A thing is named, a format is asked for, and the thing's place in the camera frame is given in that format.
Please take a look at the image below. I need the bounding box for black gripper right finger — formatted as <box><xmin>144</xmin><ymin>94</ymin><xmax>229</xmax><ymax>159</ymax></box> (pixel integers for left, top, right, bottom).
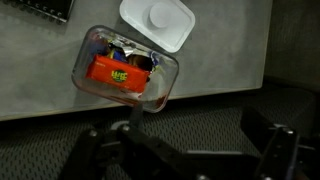
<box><xmin>240</xmin><ymin>106</ymin><xmax>320</xmax><ymax>180</ymax></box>

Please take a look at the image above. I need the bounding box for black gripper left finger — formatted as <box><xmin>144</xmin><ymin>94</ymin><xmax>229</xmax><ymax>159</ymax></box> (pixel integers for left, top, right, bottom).
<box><xmin>58</xmin><ymin>103</ymin><xmax>188</xmax><ymax>180</ymax></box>

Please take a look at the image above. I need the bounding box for orange snack packet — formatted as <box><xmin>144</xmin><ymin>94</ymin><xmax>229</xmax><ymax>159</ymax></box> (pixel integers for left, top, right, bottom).
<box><xmin>85</xmin><ymin>54</ymin><xmax>152</xmax><ymax>94</ymax></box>

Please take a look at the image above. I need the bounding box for clear plastic storage container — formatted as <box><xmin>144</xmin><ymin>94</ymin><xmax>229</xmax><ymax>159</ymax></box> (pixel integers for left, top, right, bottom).
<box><xmin>70</xmin><ymin>24</ymin><xmax>180</xmax><ymax>114</ymax></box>

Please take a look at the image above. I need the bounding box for white container lid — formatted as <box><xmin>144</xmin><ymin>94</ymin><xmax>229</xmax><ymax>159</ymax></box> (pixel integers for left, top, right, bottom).
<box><xmin>119</xmin><ymin>0</ymin><xmax>196</xmax><ymax>54</ymax></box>

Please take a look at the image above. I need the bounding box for brown snack packet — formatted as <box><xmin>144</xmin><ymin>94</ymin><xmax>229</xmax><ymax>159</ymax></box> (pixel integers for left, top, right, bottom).
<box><xmin>128</xmin><ymin>54</ymin><xmax>154</xmax><ymax>72</ymax></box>

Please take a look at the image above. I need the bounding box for blue snack packet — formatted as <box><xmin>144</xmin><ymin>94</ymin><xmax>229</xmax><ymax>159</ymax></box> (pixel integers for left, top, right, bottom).
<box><xmin>106</xmin><ymin>46</ymin><xmax>129</xmax><ymax>63</ymax></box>

